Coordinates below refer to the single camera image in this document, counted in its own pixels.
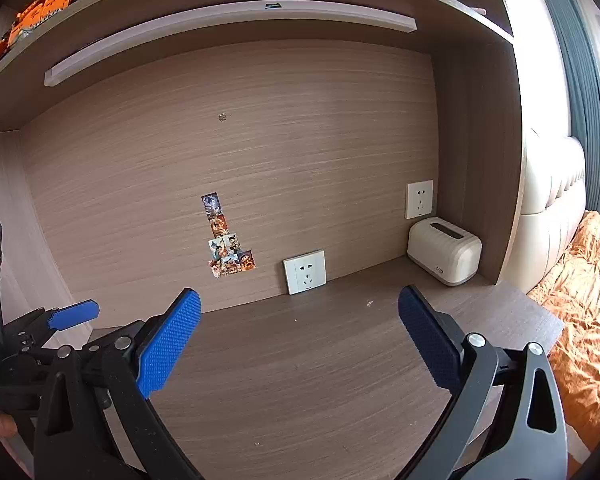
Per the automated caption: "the white wall socket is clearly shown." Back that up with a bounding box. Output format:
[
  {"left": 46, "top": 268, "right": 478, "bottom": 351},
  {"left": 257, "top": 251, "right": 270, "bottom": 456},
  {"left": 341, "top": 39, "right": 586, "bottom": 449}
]
[
  {"left": 283, "top": 249, "right": 327, "bottom": 296},
  {"left": 405, "top": 180, "right": 434, "bottom": 220}
]

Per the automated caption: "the grey curtain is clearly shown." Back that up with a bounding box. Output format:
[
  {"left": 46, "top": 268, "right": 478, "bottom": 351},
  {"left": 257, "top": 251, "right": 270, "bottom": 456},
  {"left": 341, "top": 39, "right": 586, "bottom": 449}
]
[{"left": 539, "top": 0, "right": 600, "bottom": 217}]

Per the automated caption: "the orange bedspread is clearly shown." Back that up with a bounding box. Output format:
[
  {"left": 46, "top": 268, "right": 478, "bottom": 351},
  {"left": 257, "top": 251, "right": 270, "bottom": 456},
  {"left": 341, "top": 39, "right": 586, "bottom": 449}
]
[{"left": 526, "top": 210, "right": 600, "bottom": 468}]

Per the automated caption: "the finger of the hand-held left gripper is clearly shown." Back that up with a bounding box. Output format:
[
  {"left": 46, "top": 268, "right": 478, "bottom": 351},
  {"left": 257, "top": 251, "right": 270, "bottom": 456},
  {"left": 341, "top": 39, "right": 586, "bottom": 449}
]
[{"left": 2, "top": 300, "right": 101, "bottom": 353}]

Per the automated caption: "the white tissue box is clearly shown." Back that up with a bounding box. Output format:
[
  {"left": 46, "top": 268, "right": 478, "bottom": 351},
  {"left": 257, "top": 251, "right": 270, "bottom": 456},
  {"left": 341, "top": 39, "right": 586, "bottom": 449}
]
[{"left": 407, "top": 217, "right": 483, "bottom": 287}]

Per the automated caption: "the white light bar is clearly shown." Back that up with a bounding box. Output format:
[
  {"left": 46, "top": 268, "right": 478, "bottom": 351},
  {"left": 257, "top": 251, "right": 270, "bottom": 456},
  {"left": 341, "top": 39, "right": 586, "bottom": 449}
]
[{"left": 44, "top": 2, "right": 417, "bottom": 87}]

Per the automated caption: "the person's left hand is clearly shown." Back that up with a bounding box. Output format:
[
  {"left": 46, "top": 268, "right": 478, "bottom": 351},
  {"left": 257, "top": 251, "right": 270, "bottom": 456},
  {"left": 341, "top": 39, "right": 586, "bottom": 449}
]
[{"left": 0, "top": 411, "right": 21, "bottom": 443}]

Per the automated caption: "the cream padded headboard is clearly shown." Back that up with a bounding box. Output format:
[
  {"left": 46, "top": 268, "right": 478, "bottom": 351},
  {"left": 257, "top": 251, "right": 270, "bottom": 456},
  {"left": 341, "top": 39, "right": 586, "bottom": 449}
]
[{"left": 520, "top": 127, "right": 587, "bottom": 293}]

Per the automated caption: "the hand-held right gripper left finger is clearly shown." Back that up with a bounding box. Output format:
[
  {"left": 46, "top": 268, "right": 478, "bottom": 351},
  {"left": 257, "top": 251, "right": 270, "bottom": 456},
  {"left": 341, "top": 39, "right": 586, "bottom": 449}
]
[{"left": 33, "top": 287, "right": 207, "bottom": 480}]

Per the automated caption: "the strip of picture stickers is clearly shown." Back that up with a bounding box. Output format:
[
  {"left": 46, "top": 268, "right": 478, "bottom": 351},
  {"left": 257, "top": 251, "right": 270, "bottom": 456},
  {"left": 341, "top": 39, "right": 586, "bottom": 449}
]
[{"left": 201, "top": 192, "right": 257, "bottom": 279}]

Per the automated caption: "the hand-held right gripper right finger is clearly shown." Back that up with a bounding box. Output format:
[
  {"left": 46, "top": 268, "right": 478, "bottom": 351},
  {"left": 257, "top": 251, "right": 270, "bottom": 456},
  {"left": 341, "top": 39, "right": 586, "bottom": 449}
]
[{"left": 395, "top": 285, "right": 569, "bottom": 480}]

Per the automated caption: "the wooden desk hutch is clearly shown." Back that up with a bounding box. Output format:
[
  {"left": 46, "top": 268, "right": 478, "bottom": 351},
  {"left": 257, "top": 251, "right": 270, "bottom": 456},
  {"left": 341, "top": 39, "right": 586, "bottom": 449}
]
[{"left": 0, "top": 0, "right": 565, "bottom": 480}]

